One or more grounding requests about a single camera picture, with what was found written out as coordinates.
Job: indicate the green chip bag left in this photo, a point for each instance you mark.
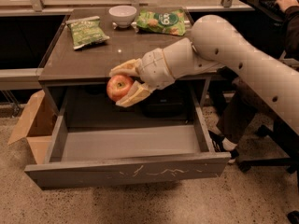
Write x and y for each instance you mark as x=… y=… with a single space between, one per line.
x=86 y=32

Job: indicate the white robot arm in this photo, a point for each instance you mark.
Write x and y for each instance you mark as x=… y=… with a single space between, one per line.
x=215 y=41

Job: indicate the white ceramic bowl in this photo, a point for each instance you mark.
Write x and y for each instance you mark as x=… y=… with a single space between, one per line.
x=122 y=16

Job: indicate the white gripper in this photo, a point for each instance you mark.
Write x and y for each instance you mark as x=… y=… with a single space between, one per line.
x=153 y=68

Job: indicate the black bag under cabinet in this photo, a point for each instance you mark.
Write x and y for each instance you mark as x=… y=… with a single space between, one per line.
x=169 y=102

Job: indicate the red apple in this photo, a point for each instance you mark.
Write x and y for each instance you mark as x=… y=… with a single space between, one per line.
x=118 y=86

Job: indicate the green snack bag right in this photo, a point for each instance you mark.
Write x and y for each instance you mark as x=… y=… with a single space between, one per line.
x=168 y=23

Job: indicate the black office chair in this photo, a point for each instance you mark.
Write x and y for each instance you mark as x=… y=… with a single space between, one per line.
x=267 y=180

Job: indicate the grey open drawer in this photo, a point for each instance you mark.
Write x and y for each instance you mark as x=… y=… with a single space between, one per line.
x=95 y=143

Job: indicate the person's hand at laptop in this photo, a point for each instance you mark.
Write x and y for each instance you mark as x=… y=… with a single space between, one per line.
x=285 y=4

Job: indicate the grey cabinet counter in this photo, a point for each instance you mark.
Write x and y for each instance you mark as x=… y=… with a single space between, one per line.
x=91 y=65

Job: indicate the black and white sneaker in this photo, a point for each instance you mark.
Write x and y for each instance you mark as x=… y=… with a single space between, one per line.
x=222 y=144

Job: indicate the brown cardboard box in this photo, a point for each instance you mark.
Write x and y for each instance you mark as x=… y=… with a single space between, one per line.
x=35 y=125

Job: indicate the person's brown trouser leg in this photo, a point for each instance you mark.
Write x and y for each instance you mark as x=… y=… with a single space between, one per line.
x=239 y=113

